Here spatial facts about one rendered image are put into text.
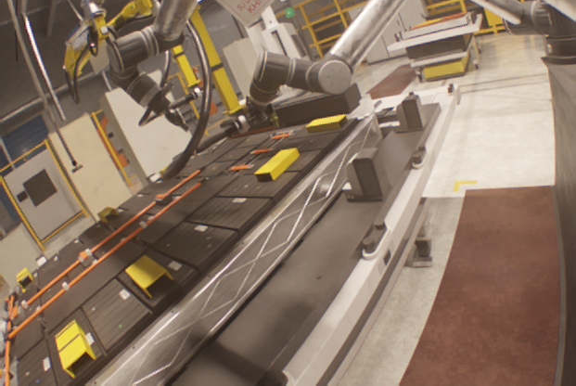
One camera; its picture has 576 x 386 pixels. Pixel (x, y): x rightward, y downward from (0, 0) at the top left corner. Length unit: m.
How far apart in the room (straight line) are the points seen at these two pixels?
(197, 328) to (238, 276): 0.15
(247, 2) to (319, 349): 1.17
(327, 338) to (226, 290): 0.24
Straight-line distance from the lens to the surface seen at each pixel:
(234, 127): 1.29
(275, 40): 4.06
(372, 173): 0.85
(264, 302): 0.72
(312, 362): 0.62
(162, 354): 0.67
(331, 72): 0.91
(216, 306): 0.70
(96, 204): 5.44
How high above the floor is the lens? 1.34
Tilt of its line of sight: 20 degrees down
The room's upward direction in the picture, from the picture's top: 24 degrees counter-clockwise
